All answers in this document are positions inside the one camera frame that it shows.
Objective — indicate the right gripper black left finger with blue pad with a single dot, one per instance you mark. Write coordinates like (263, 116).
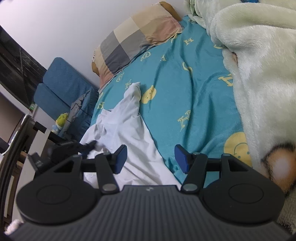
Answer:
(105, 165)

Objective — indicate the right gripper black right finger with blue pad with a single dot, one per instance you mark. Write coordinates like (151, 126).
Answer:
(195, 166)

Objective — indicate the white printed t-shirt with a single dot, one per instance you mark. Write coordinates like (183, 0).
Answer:
(123, 125)

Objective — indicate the dark wooden desk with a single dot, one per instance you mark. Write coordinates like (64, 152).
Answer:
(30, 137)

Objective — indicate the green yellow plush toy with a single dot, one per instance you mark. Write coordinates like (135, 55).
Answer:
(59, 123)

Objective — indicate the grey cloth on chair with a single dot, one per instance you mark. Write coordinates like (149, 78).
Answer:
(80, 110)

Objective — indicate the blue covered chair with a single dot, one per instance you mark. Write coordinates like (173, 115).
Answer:
(62, 85)

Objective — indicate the teal patterned bed sheet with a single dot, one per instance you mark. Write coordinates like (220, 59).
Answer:
(187, 97)

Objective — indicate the dark window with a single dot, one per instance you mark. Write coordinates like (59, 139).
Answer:
(20, 72)

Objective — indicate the cream green fleece blanket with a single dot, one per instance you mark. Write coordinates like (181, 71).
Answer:
(258, 46)

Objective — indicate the checkered patchwork pillow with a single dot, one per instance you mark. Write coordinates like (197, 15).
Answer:
(153, 25)

